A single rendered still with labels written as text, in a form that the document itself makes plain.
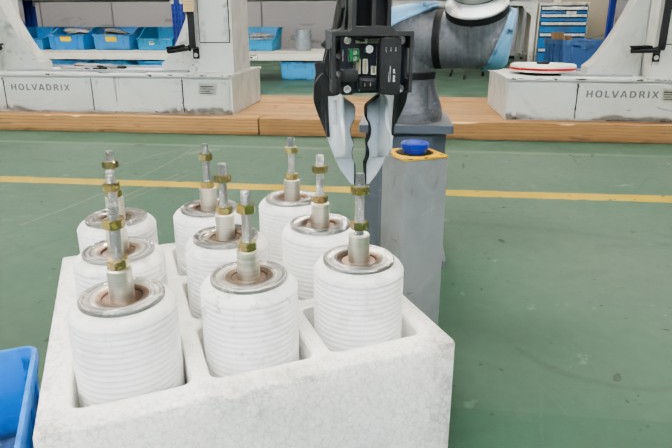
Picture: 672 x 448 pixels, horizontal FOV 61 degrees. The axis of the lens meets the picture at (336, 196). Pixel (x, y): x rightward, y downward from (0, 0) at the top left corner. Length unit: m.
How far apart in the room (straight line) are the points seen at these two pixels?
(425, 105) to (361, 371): 0.70
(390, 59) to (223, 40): 2.31
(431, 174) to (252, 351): 0.38
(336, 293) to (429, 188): 0.29
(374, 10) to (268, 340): 0.31
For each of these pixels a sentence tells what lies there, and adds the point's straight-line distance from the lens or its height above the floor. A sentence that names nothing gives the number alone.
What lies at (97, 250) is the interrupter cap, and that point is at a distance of 0.68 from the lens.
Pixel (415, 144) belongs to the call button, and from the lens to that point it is 0.81.
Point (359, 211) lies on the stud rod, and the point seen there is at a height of 0.31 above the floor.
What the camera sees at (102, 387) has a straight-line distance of 0.56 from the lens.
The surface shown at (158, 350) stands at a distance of 0.55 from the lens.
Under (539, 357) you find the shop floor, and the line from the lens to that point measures 0.96.
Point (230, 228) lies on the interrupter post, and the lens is 0.67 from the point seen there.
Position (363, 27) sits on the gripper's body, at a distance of 0.50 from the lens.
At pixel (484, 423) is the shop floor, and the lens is 0.81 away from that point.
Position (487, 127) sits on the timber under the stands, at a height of 0.06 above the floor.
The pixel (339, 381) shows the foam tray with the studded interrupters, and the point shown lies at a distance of 0.57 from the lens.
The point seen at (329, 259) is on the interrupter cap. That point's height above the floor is 0.25.
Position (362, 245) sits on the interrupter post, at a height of 0.27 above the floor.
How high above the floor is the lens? 0.49
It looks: 17 degrees down
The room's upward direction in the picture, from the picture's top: straight up
